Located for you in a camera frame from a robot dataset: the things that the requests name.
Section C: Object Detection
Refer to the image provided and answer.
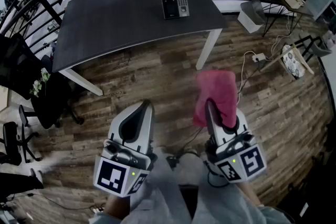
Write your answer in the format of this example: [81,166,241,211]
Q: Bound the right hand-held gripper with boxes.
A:
[204,99,268,182]

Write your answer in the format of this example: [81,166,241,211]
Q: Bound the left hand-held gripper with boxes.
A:
[93,99,158,196]

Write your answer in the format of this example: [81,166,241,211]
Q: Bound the pink cloth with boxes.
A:
[193,69,238,129]

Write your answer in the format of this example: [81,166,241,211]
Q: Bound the black keypad device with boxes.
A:
[161,0,190,20]

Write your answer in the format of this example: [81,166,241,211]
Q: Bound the person's left forearm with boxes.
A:
[101,191,132,221]

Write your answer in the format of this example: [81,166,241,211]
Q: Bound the person's right forearm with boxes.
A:
[235,179,265,209]

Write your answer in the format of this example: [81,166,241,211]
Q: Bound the person's grey trousers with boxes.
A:
[173,152,208,188]

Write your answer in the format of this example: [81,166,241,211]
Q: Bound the white table leg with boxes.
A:
[59,68,103,97]
[195,28,223,71]

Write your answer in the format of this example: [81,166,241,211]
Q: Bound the person's light shirt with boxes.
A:
[89,146,292,224]

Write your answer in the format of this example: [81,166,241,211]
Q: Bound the wooden stool with floral cushion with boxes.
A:
[259,43,314,81]

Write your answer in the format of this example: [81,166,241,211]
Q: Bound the white flowers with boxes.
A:
[29,67,51,98]

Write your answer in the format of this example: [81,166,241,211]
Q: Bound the white trash bin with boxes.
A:
[237,0,266,34]

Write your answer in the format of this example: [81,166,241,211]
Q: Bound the black office chair with armrest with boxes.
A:
[0,104,41,166]

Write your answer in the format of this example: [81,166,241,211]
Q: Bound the black mesh office chair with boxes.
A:
[0,33,85,129]

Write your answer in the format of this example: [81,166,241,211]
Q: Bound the side table with black legs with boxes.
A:
[262,0,314,37]

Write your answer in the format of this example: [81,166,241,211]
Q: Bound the dark grey table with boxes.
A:
[0,0,316,56]

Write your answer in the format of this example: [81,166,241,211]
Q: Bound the black cable with plug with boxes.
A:
[166,148,211,169]

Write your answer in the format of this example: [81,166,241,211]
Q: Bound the black frame chair grey seat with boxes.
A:
[293,35,333,61]

